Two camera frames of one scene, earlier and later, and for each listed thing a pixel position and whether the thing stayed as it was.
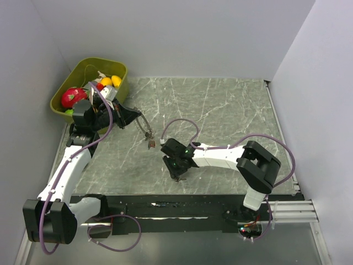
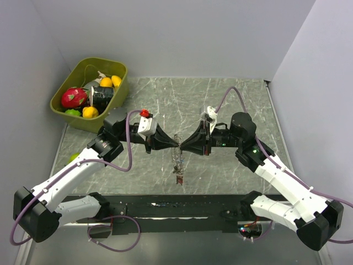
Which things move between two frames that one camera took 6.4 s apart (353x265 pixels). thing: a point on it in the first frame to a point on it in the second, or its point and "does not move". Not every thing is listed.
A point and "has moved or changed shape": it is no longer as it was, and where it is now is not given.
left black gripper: (123, 116) to (160, 139)
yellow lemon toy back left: (106, 81) does not move
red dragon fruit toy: (71, 94) does not move
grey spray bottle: (94, 82) does not move
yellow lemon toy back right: (116, 80) does not move
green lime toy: (70, 111) does not move
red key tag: (151, 143) has moved or changed shape
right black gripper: (174, 173) to (201, 139)
